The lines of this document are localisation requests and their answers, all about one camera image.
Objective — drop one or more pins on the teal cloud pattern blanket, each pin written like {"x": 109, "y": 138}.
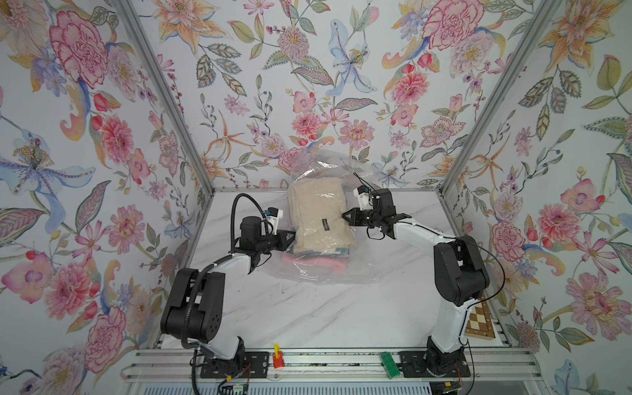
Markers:
{"x": 339, "y": 252}

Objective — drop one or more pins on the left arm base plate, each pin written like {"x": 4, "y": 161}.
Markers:
{"x": 237, "y": 365}

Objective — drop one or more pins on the green block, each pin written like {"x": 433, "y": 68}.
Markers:
{"x": 390, "y": 366}

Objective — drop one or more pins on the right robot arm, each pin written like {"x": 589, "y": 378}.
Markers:
{"x": 460, "y": 275}

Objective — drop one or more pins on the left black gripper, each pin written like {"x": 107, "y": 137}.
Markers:
{"x": 281, "y": 241}

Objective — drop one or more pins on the pink folded blanket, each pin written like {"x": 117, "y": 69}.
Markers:
{"x": 332, "y": 262}

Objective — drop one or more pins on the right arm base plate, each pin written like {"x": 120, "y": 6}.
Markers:
{"x": 416, "y": 364}

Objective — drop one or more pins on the green circuit board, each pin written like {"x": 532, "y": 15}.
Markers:
{"x": 233, "y": 389}

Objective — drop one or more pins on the aluminium front rail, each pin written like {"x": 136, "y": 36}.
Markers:
{"x": 485, "y": 364}

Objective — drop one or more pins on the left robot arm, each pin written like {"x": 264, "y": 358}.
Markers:
{"x": 194, "y": 310}

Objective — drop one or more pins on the right aluminium corner post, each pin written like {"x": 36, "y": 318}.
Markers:
{"x": 525, "y": 47}

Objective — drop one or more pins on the clear plastic vacuum bag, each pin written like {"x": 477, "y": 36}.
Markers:
{"x": 361, "y": 267}

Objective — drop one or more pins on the left aluminium corner post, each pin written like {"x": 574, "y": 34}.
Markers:
{"x": 134, "y": 28}

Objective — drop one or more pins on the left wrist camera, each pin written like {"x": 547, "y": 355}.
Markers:
{"x": 272, "y": 217}

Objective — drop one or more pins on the red yellow clamp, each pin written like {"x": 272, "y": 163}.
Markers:
{"x": 278, "y": 361}

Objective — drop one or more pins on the wooden chessboard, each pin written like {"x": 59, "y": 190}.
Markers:
{"x": 480, "y": 323}

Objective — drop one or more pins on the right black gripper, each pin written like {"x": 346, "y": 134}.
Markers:
{"x": 354, "y": 220}

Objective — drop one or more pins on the aluminium corner post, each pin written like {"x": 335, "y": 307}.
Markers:
{"x": 134, "y": 28}
{"x": 525, "y": 47}

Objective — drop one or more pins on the beige knitted blanket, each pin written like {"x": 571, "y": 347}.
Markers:
{"x": 316, "y": 207}

